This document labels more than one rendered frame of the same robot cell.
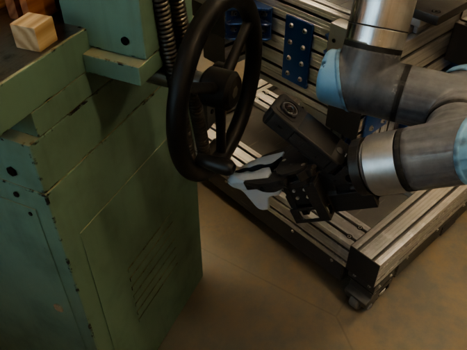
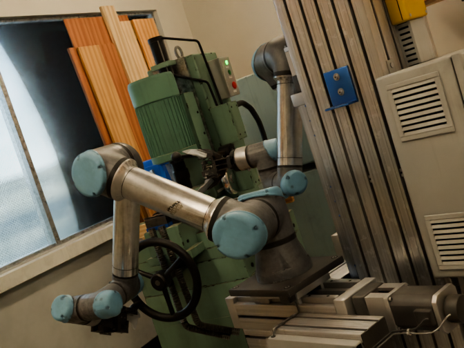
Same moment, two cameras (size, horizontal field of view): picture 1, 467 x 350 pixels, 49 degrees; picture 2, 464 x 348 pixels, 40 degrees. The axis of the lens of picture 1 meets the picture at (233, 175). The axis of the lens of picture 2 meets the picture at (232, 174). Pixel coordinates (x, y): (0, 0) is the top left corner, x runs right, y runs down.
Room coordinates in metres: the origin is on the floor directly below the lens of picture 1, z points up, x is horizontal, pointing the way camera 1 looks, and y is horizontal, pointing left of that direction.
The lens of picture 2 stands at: (1.03, -2.00, 1.25)
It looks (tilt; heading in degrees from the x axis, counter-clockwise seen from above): 5 degrees down; 91
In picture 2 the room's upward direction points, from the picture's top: 18 degrees counter-clockwise
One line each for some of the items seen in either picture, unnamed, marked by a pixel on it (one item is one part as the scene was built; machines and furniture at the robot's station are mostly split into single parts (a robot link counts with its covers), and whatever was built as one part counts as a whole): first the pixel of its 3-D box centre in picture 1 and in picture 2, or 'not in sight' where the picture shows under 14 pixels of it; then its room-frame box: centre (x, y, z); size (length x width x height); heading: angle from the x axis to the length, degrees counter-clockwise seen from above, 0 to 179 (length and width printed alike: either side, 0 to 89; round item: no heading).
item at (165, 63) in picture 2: not in sight; (162, 59); (0.86, 0.46, 1.54); 0.08 x 0.08 x 0.17; 66
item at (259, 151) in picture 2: not in sight; (266, 153); (1.11, -0.01, 1.10); 0.11 x 0.08 x 0.09; 156
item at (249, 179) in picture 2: not in sight; (243, 173); (1.02, 0.43, 1.02); 0.09 x 0.07 x 0.12; 156
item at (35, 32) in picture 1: (34, 32); not in sight; (0.63, 0.26, 0.92); 0.04 x 0.04 x 0.03; 69
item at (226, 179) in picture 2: not in sight; (230, 179); (0.97, 0.40, 1.02); 0.12 x 0.03 x 0.12; 66
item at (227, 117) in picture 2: not in sight; (228, 122); (1.03, 0.46, 1.23); 0.09 x 0.08 x 0.15; 66
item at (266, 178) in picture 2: not in sight; (276, 183); (1.11, -0.03, 1.00); 0.11 x 0.08 x 0.11; 108
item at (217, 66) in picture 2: not in sight; (223, 78); (1.06, 0.56, 1.40); 0.10 x 0.06 x 0.16; 66
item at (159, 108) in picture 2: not in sight; (162, 119); (0.80, 0.33, 1.32); 0.18 x 0.18 x 0.31
